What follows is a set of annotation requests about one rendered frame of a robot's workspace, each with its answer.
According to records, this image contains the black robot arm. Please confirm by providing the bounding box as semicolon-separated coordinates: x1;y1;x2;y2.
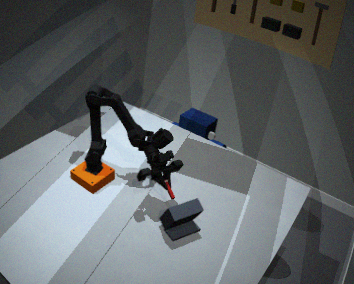
85;84;174;176

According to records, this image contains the blue-grey sloped panel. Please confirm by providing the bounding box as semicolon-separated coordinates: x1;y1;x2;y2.
160;198;204;242

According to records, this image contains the dark red peg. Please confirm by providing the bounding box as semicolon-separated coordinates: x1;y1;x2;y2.
164;180;175;200

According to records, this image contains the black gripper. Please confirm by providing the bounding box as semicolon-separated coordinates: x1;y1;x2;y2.
137;151;184;190

